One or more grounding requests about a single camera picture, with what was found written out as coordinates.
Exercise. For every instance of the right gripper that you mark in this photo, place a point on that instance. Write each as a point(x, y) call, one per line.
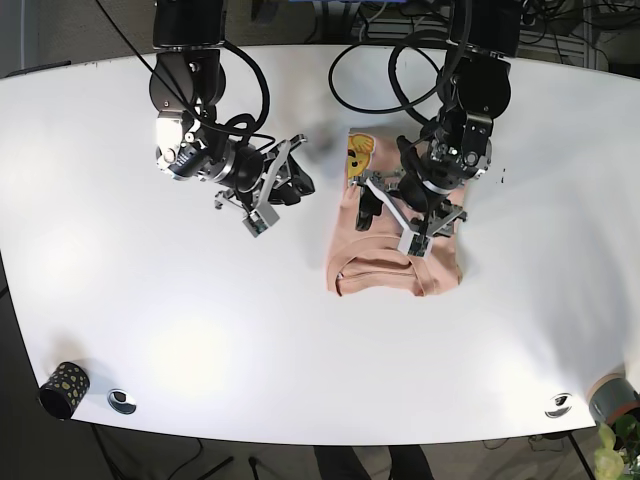
point(248, 174)

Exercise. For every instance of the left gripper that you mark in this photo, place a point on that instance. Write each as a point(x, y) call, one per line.
point(452, 148)

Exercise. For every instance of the peach pink T-shirt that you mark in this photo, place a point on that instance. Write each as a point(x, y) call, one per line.
point(361, 260)

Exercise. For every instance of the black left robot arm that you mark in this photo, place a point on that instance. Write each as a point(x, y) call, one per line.
point(474, 79)

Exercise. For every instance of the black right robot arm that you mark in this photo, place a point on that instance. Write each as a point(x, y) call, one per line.
point(186, 85)

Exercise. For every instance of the right silver table grommet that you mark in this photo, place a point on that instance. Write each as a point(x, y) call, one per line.
point(558, 405)

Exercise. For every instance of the silver table grommet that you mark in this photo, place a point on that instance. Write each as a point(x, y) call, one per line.
point(558, 405)
point(121, 401)

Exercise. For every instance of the left silver table grommet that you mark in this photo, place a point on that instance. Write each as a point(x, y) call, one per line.
point(121, 401)

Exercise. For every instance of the grey plant pot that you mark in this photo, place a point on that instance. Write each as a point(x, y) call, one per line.
point(611, 397)

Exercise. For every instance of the black gold spotted cup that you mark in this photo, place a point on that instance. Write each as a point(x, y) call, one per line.
point(65, 388)

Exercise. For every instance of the green potted plant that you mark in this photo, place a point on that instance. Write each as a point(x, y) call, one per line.
point(618, 456)

